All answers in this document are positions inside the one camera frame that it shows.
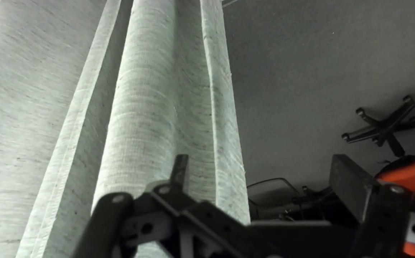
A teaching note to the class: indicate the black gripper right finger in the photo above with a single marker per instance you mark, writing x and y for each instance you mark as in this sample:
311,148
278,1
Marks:
384,215

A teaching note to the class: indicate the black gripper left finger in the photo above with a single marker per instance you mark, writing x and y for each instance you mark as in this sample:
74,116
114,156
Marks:
136,219

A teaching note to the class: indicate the grey woven curtain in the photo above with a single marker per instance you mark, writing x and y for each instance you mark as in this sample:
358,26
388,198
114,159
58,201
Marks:
144,95

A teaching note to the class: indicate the black office chair base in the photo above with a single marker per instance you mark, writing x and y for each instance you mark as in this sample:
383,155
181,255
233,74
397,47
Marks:
410,173

